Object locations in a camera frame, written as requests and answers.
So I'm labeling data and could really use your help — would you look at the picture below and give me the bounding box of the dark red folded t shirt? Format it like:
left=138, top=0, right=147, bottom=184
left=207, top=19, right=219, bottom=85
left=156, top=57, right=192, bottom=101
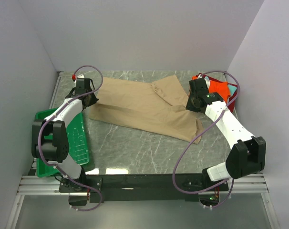
left=197, top=73, right=238, bottom=113

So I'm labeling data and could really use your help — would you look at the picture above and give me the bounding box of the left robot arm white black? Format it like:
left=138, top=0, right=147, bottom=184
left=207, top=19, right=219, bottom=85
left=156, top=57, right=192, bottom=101
left=31, top=75, right=98, bottom=192

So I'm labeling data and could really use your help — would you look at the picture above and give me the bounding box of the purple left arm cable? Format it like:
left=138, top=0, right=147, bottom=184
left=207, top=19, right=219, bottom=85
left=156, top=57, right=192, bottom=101
left=38, top=65, right=104, bottom=212

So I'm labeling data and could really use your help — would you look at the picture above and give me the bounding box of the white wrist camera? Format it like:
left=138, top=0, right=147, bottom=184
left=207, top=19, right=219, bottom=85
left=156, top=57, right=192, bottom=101
left=198, top=74, right=211, bottom=88
left=72, top=74, right=84, bottom=83

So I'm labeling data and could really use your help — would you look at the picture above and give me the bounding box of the aluminium frame rail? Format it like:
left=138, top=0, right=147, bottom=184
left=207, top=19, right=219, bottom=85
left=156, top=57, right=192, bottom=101
left=5, top=173, right=279, bottom=229

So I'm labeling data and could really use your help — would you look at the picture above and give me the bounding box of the orange folded t shirt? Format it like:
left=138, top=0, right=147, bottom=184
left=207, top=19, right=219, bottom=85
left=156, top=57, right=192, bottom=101
left=192, top=75, right=231, bottom=104

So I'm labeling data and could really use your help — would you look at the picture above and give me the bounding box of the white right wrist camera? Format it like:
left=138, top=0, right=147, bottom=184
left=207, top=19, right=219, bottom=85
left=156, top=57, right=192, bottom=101
left=198, top=74, right=211, bottom=88

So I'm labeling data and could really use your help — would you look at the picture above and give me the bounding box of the beige t shirt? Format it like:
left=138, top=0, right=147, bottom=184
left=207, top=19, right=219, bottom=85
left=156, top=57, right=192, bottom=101
left=89, top=75, right=203, bottom=142

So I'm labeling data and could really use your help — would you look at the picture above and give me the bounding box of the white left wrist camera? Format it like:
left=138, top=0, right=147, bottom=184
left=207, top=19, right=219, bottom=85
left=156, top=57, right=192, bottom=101
left=72, top=74, right=84, bottom=83

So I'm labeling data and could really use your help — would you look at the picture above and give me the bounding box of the teal folded t shirt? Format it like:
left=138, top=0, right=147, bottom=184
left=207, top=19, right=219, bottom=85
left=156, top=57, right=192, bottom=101
left=205, top=76, right=237, bottom=96

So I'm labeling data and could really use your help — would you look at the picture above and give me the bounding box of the green plastic tray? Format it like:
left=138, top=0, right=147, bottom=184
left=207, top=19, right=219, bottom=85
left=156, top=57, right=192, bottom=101
left=36, top=113, right=90, bottom=177

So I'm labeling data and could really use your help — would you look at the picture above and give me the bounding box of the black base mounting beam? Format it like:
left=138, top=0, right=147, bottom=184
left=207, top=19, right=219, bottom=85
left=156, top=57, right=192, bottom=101
left=58, top=173, right=231, bottom=206

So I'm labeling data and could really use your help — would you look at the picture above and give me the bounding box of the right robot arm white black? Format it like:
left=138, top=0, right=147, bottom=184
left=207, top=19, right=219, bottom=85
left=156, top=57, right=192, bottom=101
left=186, top=78, right=266, bottom=190

